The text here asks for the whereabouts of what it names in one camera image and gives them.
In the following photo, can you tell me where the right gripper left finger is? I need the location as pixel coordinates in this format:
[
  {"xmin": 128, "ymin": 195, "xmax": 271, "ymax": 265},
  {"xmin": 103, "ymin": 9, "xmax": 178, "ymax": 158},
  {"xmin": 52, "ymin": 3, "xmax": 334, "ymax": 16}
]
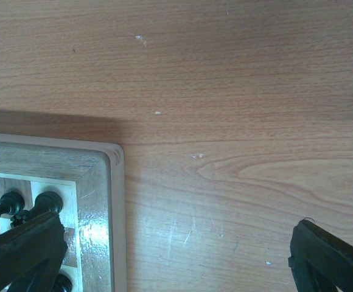
[{"xmin": 0, "ymin": 212, "xmax": 68, "ymax": 291}]

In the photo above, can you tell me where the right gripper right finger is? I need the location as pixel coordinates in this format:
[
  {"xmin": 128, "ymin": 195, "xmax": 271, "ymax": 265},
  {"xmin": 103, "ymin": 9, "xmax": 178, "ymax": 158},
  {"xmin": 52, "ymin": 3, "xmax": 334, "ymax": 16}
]
[{"xmin": 288, "ymin": 219, "xmax": 353, "ymax": 291}]

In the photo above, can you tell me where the black chess pawn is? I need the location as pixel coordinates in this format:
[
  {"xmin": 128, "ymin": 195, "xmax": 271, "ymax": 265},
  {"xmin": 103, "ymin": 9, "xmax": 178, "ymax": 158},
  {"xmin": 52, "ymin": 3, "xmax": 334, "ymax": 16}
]
[{"xmin": 0, "ymin": 191, "xmax": 25, "ymax": 217}]

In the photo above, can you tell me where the black chess knight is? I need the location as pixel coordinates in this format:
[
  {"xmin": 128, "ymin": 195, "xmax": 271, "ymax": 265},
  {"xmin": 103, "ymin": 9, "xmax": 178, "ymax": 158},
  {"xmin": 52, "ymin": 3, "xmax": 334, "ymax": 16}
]
[{"xmin": 51, "ymin": 274, "xmax": 72, "ymax": 292}]

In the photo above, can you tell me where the black chess rook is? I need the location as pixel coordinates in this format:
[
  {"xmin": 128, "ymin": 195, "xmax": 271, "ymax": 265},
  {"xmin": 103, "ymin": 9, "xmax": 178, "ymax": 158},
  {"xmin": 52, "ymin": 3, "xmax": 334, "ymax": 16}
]
[{"xmin": 10, "ymin": 191, "xmax": 63, "ymax": 228}]

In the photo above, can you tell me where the wooden chess board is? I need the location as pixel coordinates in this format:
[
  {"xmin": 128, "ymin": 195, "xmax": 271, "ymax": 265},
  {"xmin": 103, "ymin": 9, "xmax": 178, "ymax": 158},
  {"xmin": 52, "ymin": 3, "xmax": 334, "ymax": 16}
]
[{"xmin": 0, "ymin": 134, "xmax": 127, "ymax": 291}]

